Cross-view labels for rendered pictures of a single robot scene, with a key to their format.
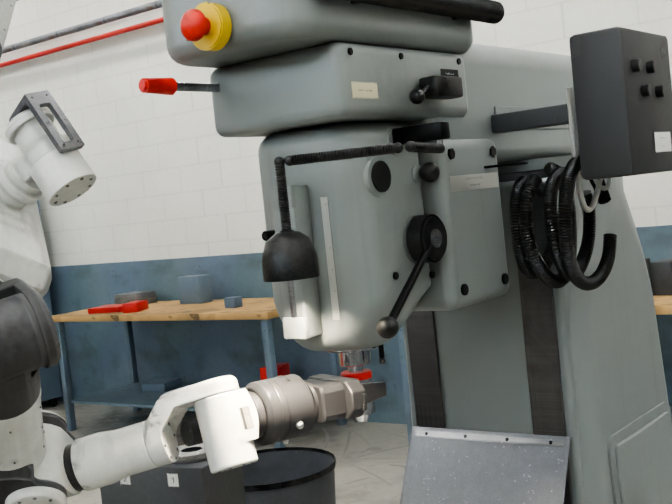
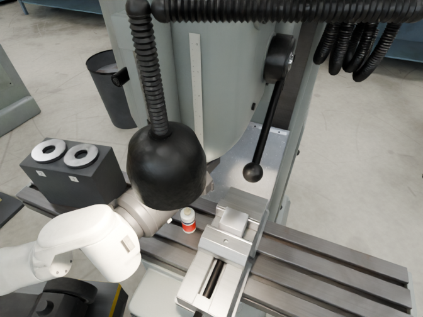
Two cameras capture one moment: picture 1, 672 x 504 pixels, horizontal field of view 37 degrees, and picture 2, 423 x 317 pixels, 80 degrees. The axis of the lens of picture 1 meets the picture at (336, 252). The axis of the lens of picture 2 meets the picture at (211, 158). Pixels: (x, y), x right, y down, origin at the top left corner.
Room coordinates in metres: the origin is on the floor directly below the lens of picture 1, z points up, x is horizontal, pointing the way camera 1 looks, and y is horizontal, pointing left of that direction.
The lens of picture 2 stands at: (1.10, 0.06, 1.62)
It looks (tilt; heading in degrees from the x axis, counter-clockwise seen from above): 46 degrees down; 344
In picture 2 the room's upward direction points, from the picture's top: straight up
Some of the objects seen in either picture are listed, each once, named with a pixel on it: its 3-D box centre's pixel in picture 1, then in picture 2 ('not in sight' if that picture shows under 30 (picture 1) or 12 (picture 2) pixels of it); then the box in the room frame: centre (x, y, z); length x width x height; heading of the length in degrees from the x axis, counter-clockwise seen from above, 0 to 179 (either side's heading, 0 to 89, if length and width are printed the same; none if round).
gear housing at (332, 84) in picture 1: (344, 94); not in sight; (1.49, -0.04, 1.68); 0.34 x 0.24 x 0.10; 142
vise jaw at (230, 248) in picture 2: not in sight; (225, 246); (1.36, -0.04, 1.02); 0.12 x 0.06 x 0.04; 50
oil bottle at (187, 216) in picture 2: not in sight; (187, 218); (1.49, 0.03, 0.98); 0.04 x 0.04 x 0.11
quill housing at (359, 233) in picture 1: (344, 236); (196, 50); (1.46, -0.01, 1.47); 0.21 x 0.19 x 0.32; 52
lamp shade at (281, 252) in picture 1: (289, 254); (165, 157); (1.27, 0.06, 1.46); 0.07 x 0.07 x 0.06
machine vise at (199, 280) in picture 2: not in sight; (228, 243); (1.38, -0.06, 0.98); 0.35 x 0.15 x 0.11; 140
